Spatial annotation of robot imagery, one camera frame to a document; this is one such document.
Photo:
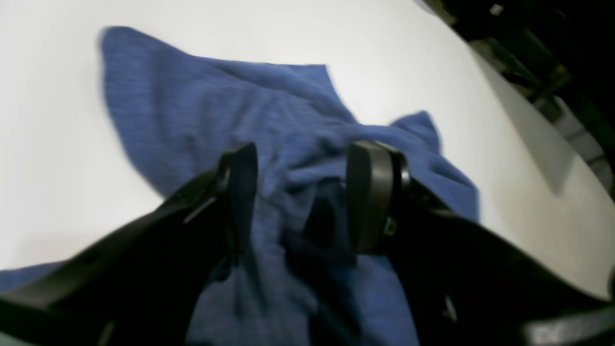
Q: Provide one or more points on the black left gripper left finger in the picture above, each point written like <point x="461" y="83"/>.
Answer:
<point x="139" y="285"/>

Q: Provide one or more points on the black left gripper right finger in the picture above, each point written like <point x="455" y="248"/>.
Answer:
<point x="465" y="285"/>

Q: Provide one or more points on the dark blue t-shirt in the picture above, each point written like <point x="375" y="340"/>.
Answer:
<point x="298" y="283"/>

